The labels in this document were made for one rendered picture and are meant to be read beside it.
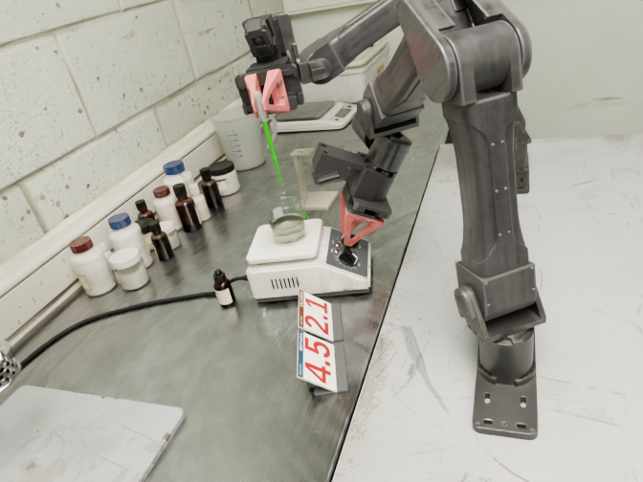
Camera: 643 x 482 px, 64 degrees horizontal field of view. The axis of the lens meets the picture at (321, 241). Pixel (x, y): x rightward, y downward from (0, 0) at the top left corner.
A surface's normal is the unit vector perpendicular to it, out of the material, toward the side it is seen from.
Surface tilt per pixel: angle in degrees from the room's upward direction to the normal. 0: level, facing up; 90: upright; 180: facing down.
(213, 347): 0
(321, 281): 90
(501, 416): 0
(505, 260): 82
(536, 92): 90
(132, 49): 90
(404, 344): 0
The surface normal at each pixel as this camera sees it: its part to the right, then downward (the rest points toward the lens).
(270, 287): -0.09, 0.51
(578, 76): -0.30, 0.52
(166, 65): 0.93, 0.01
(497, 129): 0.25, 0.32
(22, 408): -0.18, -0.85
